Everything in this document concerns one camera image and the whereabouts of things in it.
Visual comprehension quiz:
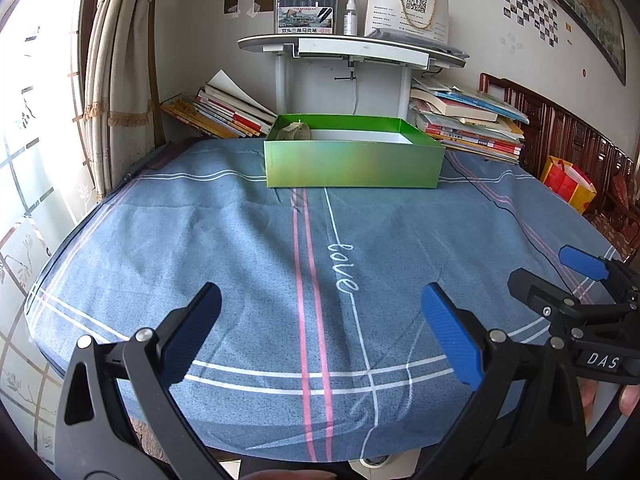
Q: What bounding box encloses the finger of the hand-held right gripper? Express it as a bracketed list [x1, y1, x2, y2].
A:
[559, 245, 640, 311]
[507, 267, 631, 321]

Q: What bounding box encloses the grey flat tray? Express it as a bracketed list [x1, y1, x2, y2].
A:
[367, 29, 471, 57]

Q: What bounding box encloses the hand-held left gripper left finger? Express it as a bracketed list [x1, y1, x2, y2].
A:
[54, 281, 226, 480]

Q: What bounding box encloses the leaning pile of books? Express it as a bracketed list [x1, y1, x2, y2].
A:
[160, 70, 278, 140]

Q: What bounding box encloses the checkered photo wall collage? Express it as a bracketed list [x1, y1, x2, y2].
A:
[501, 0, 560, 48]

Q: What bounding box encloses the cream strap wristwatch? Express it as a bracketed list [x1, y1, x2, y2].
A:
[280, 120, 313, 141]

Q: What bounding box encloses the green cardboard box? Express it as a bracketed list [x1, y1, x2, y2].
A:
[263, 114, 446, 190]

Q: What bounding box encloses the white paper bag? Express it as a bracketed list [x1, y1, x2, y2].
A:
[364, 0, 450, 43]

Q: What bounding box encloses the white desk shelf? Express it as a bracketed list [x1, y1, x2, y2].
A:
[236, 34, 468, 133]

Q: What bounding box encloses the black cable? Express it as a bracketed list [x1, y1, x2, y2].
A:
[445, 152, 586, 306]

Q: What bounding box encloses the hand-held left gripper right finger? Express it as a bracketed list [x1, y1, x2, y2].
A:
[415, 281, 588, 480]

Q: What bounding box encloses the beige curtain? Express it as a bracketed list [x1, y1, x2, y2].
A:
[82, 0, 166, 201]

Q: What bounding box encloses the red yellow shopping bag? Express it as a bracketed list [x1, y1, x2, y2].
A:
[539, 155, 598, 216]

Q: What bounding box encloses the person's right hand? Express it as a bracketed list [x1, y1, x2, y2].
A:
[577, 377, 640, 426]

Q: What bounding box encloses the framed wall picture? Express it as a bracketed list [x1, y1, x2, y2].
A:
[527, 0, 628, 86]

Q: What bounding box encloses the tall stack of books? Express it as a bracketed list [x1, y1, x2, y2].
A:
[410, 80, 531, 165]

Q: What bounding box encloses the dark wooden headboard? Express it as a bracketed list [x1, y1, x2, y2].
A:
[479, 72, 640, 261]

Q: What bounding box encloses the blue striped tablecloth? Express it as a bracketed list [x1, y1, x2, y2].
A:
[25, 135, 621, 463]

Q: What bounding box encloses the window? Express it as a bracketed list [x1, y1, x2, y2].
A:
[0, 0, 101, 461]

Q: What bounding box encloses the clear marker pen box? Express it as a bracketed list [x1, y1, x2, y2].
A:
[270, 0, 341, 36]

